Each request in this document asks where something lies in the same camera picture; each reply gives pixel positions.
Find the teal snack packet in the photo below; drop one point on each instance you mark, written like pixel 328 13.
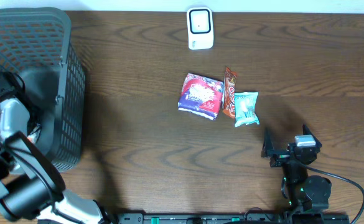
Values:
pixel 245 108

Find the grey plastic mesh basket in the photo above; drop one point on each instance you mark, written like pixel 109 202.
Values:
pixel 35 44

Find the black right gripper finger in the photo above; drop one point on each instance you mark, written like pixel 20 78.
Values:
pixel 267 144
pixel 307 131

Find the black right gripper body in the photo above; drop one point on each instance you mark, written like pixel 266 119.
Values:
pixel 280 157

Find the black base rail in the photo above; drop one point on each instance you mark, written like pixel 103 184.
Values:
pixel 259 218

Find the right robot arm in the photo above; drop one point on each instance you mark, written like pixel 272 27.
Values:
pixel 308 194

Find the red purple snack bag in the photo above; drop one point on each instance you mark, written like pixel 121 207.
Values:
pixel 201 95

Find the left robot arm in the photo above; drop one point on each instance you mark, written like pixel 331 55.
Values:
pixel 30 186

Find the small orange snack pack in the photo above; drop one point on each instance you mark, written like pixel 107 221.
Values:
pixel 34 135

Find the orange brown chocolate bar wrapper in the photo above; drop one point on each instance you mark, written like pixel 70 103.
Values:
pixel 228 101

